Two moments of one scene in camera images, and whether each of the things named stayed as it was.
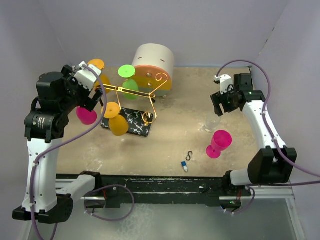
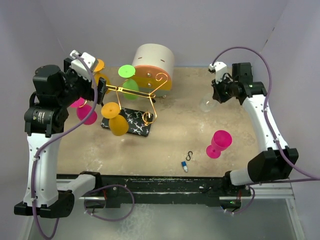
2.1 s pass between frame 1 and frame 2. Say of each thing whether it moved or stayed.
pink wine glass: stayed
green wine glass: stayed
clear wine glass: moved
